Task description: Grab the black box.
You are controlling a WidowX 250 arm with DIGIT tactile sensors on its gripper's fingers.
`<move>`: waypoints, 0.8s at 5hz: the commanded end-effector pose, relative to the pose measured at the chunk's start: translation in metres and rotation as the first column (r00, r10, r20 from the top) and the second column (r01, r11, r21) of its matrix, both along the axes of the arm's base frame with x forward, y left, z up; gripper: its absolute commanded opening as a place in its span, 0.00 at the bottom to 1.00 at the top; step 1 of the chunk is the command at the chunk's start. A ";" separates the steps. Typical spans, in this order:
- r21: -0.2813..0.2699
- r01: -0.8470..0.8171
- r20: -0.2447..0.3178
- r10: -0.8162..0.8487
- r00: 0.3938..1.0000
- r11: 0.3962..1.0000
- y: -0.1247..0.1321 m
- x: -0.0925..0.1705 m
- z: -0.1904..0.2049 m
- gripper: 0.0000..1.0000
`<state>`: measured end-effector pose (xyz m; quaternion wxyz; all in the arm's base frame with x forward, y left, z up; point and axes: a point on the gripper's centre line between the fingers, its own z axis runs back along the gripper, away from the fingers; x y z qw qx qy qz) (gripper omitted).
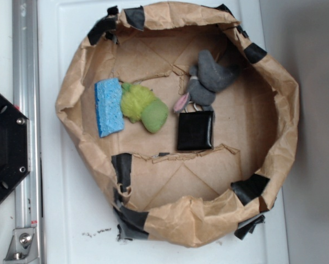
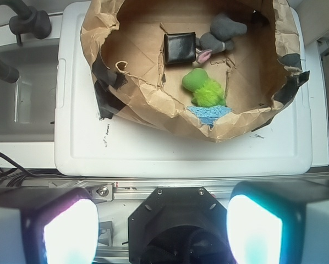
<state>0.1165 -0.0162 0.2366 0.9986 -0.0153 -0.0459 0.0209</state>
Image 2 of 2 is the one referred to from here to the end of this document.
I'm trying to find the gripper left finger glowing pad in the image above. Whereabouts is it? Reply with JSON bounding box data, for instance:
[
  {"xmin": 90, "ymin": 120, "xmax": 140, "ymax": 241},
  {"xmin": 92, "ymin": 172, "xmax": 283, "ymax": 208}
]
[{"xmin": 0, "ymin": 188, "xmax": 99, "ymax": 263}]

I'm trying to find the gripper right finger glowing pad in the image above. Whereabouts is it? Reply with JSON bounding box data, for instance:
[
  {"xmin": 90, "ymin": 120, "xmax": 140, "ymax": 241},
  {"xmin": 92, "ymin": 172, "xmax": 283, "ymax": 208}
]
[{"xmin": 226, "ymin": 180, "xmax": 329, "ymax": 263}]

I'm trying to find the black box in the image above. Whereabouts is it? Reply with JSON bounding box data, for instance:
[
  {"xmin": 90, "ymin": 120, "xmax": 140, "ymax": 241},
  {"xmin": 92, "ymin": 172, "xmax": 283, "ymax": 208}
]
[{"xmin": 164, "ymin": 32, "xmax": 196, "ymax": 65}]

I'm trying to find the grey sink basin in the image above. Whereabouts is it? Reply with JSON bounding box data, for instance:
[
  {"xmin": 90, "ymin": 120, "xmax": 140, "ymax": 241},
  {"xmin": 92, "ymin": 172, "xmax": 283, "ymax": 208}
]
[{"xmin": 0, "ymin": 38, "xmax": 59, "ymax": 142}]

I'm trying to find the blue sponge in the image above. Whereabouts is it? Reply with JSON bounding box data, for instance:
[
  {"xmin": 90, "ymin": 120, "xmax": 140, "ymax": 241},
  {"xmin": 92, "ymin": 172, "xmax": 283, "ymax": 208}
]
[{"xmin": 187, "ymin": 105, "xmax": 232, "ymax": 128}]

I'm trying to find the green fuzzy plush toy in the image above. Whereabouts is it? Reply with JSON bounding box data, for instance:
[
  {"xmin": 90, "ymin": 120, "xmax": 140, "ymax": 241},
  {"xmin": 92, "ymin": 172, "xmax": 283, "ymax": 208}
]
[{"xmin": 182, "ymin": 68, "xmax": 226, "ymax": 107}]

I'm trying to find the grey plush mouse toy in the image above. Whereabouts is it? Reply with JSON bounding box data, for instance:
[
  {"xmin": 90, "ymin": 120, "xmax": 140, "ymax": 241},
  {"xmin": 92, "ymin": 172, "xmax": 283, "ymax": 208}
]
[{"xmin": 196, "ymin": 13, "xmax": 248, "ymax": 64}]

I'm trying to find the black faucet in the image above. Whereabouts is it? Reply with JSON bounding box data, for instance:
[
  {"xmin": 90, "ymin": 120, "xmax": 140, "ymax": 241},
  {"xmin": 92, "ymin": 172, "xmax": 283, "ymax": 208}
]
[{"xmin": 0, "ymin": 1, "xmax": 52, "ymax": 83}]

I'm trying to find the brown paper bag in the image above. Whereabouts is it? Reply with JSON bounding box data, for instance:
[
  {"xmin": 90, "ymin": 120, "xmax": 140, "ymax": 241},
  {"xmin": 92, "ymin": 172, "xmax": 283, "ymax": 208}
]
[{"xmin": 80, "ymin": 1, "xmax": 309, "ymax": 142}]

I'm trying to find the black cable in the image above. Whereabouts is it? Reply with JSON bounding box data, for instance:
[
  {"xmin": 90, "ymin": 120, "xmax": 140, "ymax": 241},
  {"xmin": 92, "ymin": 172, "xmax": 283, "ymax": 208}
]
[{"xmin": 0, "ymin": 148, "xmax": 58, "ymax": 188}]

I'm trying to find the metal corner bracket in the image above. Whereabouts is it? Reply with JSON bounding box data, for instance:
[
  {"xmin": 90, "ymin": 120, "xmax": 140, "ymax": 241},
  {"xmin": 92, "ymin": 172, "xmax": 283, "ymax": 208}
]
[{"xmin": 85, "ymin": 184, "xmax": 114, "ymax": 203}]

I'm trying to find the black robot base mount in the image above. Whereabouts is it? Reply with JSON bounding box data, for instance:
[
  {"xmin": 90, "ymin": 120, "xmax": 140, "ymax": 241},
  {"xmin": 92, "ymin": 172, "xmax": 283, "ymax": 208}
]
[{"xmin": 128, "ymin": 187, "xmax": 236, "ymax": 263}]

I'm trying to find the aluminium extrusion rail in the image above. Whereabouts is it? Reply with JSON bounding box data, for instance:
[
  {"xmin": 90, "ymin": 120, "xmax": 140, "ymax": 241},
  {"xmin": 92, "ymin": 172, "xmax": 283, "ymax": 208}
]
[{"xmin": 24, "ymin": 175, "xmax": 329, "ymax": 203}]

